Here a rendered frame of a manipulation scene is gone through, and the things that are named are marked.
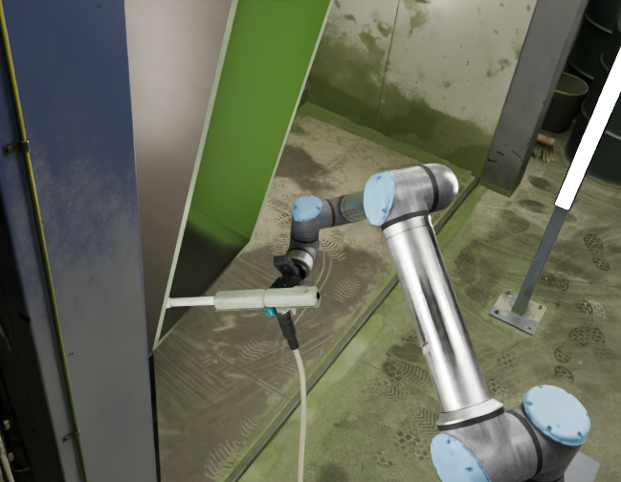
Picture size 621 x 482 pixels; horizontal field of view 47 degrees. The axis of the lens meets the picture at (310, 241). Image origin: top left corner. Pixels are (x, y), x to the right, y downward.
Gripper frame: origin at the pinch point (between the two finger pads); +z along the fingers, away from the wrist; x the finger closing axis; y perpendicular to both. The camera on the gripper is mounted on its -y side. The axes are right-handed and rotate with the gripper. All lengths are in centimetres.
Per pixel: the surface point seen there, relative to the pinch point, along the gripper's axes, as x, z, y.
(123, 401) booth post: -10, 81, -51
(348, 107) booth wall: 23, -218, 38
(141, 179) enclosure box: 19, 10, -50
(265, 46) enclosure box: 0, -47, -59
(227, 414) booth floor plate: 36, -10, 55
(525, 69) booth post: -73, -185, 16
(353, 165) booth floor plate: 17, -177, 53
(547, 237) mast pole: -76, -94, 49
